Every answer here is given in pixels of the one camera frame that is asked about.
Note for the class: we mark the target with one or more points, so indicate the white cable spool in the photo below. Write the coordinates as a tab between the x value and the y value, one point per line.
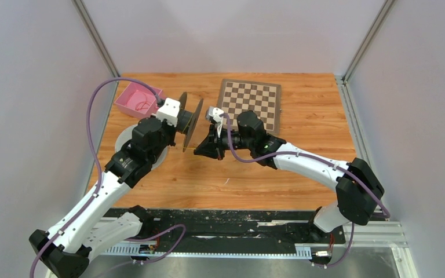
126	135

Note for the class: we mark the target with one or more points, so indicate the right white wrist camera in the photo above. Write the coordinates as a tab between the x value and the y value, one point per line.
215	116

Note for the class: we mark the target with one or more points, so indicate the pink plastic box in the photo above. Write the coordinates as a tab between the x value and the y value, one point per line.
136	101

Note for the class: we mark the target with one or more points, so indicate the wooden chessboard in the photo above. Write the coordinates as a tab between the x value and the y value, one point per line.
237	96

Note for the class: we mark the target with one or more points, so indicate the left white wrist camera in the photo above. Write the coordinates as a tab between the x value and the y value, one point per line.
169	112

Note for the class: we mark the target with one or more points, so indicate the black cable spool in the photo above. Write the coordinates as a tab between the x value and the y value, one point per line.
187	120

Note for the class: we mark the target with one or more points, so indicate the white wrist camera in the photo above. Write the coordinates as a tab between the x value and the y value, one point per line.
169	112
215	116

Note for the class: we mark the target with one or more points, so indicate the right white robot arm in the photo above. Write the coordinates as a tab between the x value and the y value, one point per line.
358	190

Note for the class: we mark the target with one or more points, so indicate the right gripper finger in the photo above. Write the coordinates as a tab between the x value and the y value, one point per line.
209	154
210	142

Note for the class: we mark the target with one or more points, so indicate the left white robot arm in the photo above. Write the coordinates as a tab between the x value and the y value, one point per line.
69	246

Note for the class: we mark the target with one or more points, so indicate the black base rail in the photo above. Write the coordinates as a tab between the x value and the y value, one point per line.
247	232

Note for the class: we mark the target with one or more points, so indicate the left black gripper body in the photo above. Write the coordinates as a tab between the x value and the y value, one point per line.
167	133

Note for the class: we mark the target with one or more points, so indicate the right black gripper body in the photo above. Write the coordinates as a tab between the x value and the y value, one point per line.
237	142

